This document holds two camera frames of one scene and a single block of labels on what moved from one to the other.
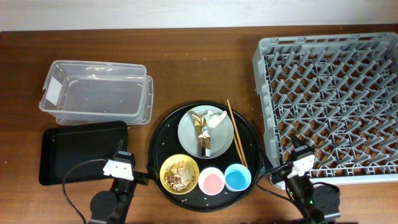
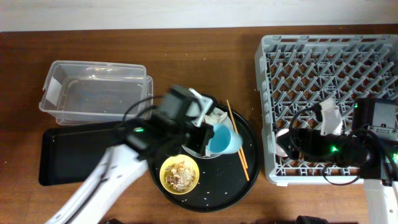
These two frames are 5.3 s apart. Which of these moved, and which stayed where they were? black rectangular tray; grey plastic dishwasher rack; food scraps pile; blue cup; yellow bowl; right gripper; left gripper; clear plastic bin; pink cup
Moved: blue cup; left gripper; right gripper; pink cup
Stayed: food scraps pile; clear plastic bin; grey plastic dishwasher rack; yellow bowl; black rectangular tray
